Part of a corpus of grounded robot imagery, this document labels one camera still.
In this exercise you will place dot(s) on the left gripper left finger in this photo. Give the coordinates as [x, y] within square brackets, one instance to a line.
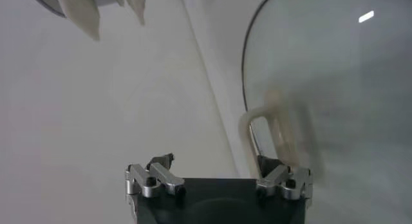
[167, 180]

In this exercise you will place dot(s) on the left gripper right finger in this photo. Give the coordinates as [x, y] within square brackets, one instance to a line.
[273, 178]

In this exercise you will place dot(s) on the cream electric cooker pot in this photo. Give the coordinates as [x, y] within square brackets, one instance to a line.
[80, 9]

